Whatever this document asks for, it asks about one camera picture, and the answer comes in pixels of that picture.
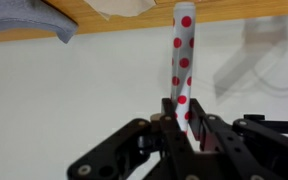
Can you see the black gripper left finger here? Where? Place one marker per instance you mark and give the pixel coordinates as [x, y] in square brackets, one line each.
[144, 150]

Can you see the black metal bar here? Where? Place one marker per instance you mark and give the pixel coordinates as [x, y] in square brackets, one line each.
[284, 126]

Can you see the white red-dotted marker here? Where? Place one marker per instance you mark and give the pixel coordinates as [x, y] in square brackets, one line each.
[183, 50]

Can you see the brown paper napkin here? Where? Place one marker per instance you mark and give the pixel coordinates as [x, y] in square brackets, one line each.
[120, 7]

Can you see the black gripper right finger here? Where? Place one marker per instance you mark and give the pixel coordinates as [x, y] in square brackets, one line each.
[250, 156]

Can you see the gray sweater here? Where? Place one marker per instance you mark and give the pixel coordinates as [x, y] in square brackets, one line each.
[17, 15]

